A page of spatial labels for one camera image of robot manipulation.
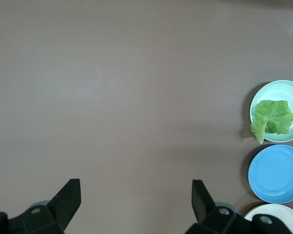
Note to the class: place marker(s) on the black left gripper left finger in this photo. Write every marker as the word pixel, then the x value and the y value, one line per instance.
pixel 63 204

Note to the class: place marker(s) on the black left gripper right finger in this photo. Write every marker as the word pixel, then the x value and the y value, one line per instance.
pixel 205 207

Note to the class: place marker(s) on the green lettuce leaf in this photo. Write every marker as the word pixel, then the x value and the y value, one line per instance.
pixel 273 114

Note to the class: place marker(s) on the cream round plate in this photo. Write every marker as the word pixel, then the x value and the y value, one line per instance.
pixel 271 209

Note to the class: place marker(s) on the blue round plate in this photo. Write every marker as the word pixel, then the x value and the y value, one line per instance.
pixel 276 173

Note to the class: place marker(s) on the brown table cloth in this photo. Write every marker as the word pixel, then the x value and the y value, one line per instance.
pixel 112 97

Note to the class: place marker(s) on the pale green round plate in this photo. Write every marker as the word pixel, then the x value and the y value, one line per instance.
pixel 278 91

